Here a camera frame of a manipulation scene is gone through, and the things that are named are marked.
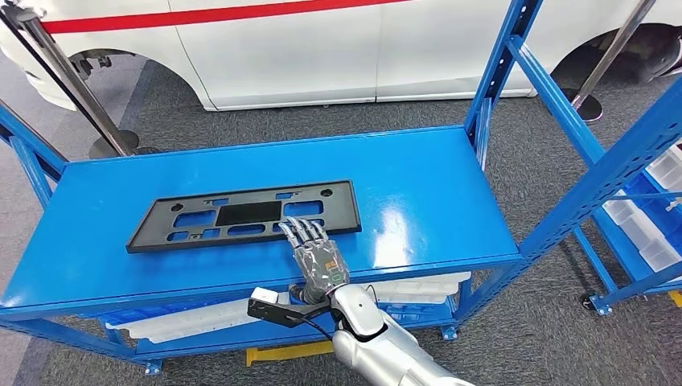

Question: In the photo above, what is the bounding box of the large blue metal shelving rack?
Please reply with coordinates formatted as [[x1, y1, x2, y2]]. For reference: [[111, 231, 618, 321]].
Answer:
[[0, 0, 682, 376]]

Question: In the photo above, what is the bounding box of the blue wheeled bin rack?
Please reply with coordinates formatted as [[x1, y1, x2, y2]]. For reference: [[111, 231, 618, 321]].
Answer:
[[573, 143, 682, 316]]

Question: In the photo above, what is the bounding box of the white car with red stripe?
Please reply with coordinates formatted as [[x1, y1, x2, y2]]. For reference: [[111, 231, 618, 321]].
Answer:
[[0, 0, 682, 112]]

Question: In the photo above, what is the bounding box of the blue plastic bin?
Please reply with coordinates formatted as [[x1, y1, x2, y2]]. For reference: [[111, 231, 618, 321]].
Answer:
[[623, 170, 682, 236], [383, 301, 457, 322]]

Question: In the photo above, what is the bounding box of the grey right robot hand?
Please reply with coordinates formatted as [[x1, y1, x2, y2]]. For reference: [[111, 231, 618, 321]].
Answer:
[[277, 217, 351, 305]]

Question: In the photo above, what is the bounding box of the chrome stanchion post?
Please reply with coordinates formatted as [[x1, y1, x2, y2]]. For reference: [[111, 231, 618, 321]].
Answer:
[[0, 2, 141, 160], [561, 0, 657, 124]]

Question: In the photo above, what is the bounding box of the white plastic bin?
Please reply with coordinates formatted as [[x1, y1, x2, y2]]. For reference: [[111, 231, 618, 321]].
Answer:
[[602, 189, 682, 273], [645, 145, 682, 191], [105, 298, 291, 345], [368, 271, 473, 306]]

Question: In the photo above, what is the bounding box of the black plastic plate part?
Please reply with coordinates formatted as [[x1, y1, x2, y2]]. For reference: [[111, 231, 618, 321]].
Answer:
[[125, 179, 363, 255]]

